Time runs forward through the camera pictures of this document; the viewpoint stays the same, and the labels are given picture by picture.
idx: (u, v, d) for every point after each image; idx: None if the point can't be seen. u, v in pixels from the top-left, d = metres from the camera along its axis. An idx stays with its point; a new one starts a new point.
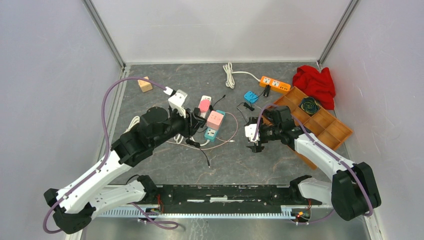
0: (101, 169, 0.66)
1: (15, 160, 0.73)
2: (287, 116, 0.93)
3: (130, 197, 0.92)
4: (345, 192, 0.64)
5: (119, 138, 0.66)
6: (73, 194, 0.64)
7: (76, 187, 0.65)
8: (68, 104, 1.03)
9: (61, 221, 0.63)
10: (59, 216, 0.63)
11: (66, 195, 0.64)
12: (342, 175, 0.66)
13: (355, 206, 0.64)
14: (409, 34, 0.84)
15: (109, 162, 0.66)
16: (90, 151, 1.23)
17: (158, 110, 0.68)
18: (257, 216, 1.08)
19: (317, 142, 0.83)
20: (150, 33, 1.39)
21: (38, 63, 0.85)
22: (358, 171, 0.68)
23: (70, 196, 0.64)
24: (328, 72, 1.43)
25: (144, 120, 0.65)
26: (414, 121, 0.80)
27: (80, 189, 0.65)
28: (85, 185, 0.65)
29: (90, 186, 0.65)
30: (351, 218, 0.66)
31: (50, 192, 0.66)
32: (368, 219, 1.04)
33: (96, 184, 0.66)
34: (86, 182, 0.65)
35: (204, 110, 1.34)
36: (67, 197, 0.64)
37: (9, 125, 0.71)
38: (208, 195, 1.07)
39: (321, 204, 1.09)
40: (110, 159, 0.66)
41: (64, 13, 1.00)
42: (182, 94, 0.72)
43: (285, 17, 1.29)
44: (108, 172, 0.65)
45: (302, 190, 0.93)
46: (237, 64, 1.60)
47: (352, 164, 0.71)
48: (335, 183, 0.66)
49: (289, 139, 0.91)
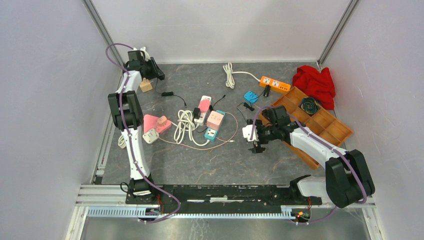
0: (130, 74, 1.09)
1: (14, 160, 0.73)
2: (282, 113, 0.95)
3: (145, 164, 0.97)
4: (338, 177, 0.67)
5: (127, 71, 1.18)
6: (127, 85, 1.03)
7: (125, 83, 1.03)
8: (68, 104, 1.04)
9: (132, 101, 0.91)
10: (129, 94, 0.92)
11: (124, 85, 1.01)
12: (335, 161, 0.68)
13: (349, 193, 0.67)
14: (408, 35, 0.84)
15: (131, 71, 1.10)
16: (90, 152, 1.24)
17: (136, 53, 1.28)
18: (257, 216, 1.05)
19: (311, 134, 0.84)
20: (150, 33, 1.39)
21: (38, 63, 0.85)
22: (351, 158, 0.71)
23: (126, 87, 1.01)
24: (327, 72, 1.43)
25: (130, 53, 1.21)
26: (414, 121, 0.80)
27: (128, 83, 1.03)
28: (130, 81, 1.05)
29: (132, 80, 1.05)
30: (346, 206, 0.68)
31: (110, 94, 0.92)
32: (368, 219, 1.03)
33: (133, 80, 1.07)
34: (130, 80, 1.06)
35: (204, 110, 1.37)
36: (125, 87, 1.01)
37: (9, 125, 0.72)
38: (208, 195, 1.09)
39: (322, 204, 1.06)
40: (131, 72, 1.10)
41: (64, 13, 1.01)
42: (145, 48, 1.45)
43: (284, 17, 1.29)
44: (134, 73, 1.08)
45: (302, 189, 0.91)
46: (237, 64, 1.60)
47: (343, 151, 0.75)
48: (328, 170, 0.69)
49: (285, 135, 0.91)
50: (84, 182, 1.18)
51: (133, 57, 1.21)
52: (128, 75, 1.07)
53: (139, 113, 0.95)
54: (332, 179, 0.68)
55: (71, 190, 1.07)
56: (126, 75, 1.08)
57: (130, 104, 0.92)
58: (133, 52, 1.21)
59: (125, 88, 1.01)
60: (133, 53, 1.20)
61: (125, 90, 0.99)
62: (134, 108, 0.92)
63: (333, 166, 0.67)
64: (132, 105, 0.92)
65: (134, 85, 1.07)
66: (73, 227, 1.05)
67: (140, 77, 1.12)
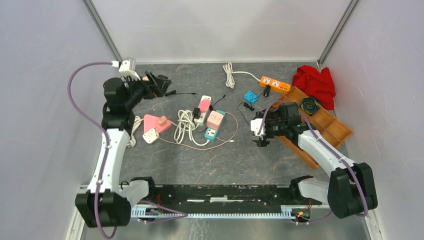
0: (110, 143, 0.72)
1: (15, 159, 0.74)
2: (294, 112, 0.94)
3: (138, 187, 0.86)
4: (342, 188, 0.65)
5: (105, 122, 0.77)
6: (106, 174, 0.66)
7: (102, 169, 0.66)
8: (68, 104, 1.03)
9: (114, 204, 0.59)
10: (108, 197, 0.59)
11: (100, 178, 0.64)
12: (341, 172, 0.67)
13: (350, 204, 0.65)
14: (408, 35, 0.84)
15: (112, 136, 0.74)
16: (90, 152, 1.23)
17: (113, 81, 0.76)
18: (257, 216, 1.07)
19: (320, 140, 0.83)
20: (150, 33, 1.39)
21: (39, 63, 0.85)
22: (359, 172, 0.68)
23: (103, 178, 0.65)
24: (327, 72, 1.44)
25: (108, 93, 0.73)
26: (414, 121, 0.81)
27: (108, 169, 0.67)
28: (110, 162, 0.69)
29: (113, 159, 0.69)
30: (344, 216, 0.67)
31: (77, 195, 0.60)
32: (368, 219, 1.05)
33: (116, 157, 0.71)
34: (110, 157, 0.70)
35: (204, 110, 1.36)
36: (102, 181, 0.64)
37: (9, 123, 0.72)
38: (208, 195, 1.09)
39: (321, 204, 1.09)
40: (113, 135, 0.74)
41: (64, 12, 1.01)
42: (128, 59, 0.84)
43: (285, 17, 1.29)
44: (117, 142, 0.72)
45: (302, 189, 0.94)
46: (237, 64, 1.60)
47: (352, 163, 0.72)
48: (333, 180, 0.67)
49: (293, 135, 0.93)
50: (84, 182, 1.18)
51: (115, 100, 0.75)
52: (106, 148, 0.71)
53: (122, 216, 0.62)
54: (335, 190, 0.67)
55: (71, 190, 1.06)
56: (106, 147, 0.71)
57: (112, 211, 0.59)
58: (112, 93, 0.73)
59: (102, 181, 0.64)
60: (112, 94, 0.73)
61: (101, 188, 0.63)
62: (117, 214, 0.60)
63: (338, 177, 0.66)
64: (117, 210, 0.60)
65: (117, 161, 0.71)
66: (73, 227, 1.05)
67: (126, 136, 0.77)
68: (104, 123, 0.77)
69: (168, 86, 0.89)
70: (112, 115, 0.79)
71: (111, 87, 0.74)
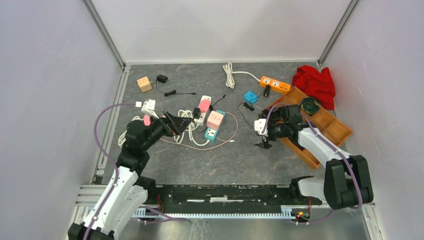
0: (117, 182, 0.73)
1: (15, 159, 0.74)
2: (295, 112, 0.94)
3: (135, 203, 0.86)
4: (336, 179, 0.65)
5: (121, 158, 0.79)
6: (103, 211, 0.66)
7: (101, 206, 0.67)
8: (68, 104, 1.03)
9: None
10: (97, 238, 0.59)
11: (96, 214, 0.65)
12: (337, 162, 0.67)
13: (345, 196, 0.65)
14: (408, 35, 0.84)
15: (121, 174, 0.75)
16: (90, 152, 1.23)
17: (136, 123, 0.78)
18: (257, 216, 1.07)
19: (319, 135, 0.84)
20: (150, 33, 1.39)
21: (38, 63, 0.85)
22: (354, 164, 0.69)
23: (99, 215, 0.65)
24: (327, 73, 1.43)
25: (128, 136, 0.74)
26: (414, 121, 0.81)
27: (107, 207, 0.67)
28: (111, 200, 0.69)
29: (115, 197, 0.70)
30: (339, 208, 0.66)
31: (72, 226, 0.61)
32: (368, 219, 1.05)
33: (119, 196, 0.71)
34: (112, 195, 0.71)
35: (204, 110, 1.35)
36: (97, 218, 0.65)
37: (9, 123, 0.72)
38: (208, 195, 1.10)
39: (321, 204, 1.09)
40: (122, 174, 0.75)
41: (64, 12, 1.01)
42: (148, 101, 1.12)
43: (284, 17, 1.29)
44: (124, 182, 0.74)
45: (302, 188, 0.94)
46: (237, 64, 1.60)
47: (347, 155, 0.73)
48: (328, 170, 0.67)
49: (294, 133, 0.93)
50: (84, 182, 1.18)
51: (134, 142, 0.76)
52: (113, 186, 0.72)
53: None
54: (329, 180, 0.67)
55: (71, 191, 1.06)
56: (113, 184, 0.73)
57: None
58: (132, 136, 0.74)
59: (97, 217, 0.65)
60: (132, 138, 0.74)
61: (93, 224, 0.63)
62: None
63: (333, 166, 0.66)
64: None
65: (118, 200, 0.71)
66: None
67: (135, 177, 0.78)
68: (120, 159, 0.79)
69: (186, 124, 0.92)
70: (129, 152, 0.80)
71: (132, 128, 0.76)
